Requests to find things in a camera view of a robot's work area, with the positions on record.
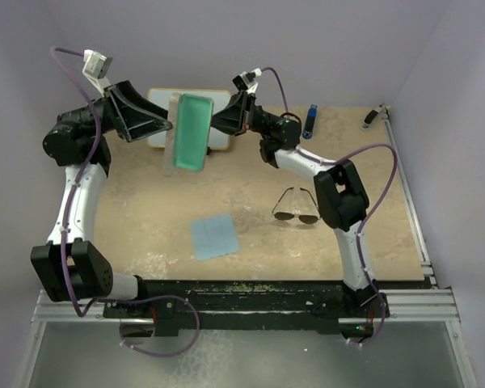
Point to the blue stapler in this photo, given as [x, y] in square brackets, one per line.
[308, 128]

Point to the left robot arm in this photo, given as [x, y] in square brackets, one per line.
[69, 265]

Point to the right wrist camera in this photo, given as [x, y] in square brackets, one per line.
[247, 81]

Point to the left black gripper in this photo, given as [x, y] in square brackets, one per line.
[131, 116]

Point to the green lined glasses case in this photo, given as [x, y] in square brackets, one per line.
[186, 143]

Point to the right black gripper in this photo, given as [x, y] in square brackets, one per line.
[237, 118]

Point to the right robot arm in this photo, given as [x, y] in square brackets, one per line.
[340, 194]

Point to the aviator sunglasses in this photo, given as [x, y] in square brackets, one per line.
[297, 203]

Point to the small whiteboard yellow frame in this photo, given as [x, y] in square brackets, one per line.
[220, 98]

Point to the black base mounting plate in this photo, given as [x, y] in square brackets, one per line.
[325, 306]

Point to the black handled tool at corner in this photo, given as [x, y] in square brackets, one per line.
[380, 111]

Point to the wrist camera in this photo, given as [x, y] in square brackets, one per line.
[95, 68]
[247, 81]

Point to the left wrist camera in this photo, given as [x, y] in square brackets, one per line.
[95, 68]

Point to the aluminium rail frame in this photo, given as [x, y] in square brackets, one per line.
[420, 346]

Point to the light blue cleaning cloth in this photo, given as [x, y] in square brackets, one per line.
[214, 237]

